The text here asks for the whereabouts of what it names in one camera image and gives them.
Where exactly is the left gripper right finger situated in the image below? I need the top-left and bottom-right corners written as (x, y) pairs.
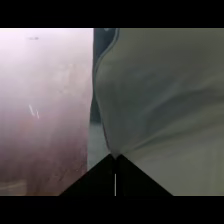
top-left (115, 153), bottom-right (175, 197)

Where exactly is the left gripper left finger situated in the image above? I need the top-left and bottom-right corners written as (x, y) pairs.
top-left (58, 153), bottom-right (117, 197)

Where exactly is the light blue shirt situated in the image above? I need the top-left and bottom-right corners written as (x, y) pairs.
top-left (91, 27), bottom-right (224, 197)

